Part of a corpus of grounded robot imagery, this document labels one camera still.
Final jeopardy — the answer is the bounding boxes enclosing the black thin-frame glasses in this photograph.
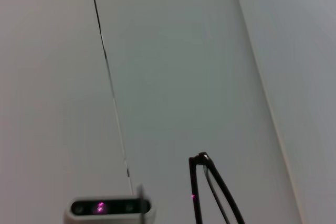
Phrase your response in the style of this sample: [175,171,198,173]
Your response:
[188,152,246,224]

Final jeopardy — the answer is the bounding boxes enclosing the grey depth camera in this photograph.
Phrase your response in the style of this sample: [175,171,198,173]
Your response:
[64,196,158,224]

